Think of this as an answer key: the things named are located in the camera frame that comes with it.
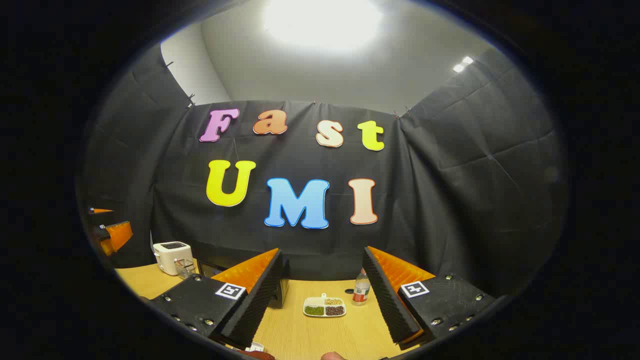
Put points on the white divided bean plate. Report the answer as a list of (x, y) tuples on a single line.
[(324, 306)]

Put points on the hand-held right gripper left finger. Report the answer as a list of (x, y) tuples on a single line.
[(260, 295)]

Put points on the clear bottle with red label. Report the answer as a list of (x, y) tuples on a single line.
[(361, 290)]

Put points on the black backdrop cloth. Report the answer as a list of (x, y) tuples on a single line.
[(440, 200)]

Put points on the large ceiling light panel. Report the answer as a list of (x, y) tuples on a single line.
[(322, 22)]

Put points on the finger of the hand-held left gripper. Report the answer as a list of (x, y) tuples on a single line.
[(119, 235), (101, 210)]

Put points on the white toaster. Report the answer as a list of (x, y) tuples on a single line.
[(170, 255)]

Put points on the black electric oven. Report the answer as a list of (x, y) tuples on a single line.
[(284, 286)]

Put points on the small ceiling light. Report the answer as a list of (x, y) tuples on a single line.
[(463, 64)]

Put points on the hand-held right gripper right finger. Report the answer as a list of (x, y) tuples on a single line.
[(387, 295)]

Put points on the clear glass cup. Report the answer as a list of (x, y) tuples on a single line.
[(185, 269)]

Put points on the small white device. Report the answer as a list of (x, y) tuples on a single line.
[(255, 346)]

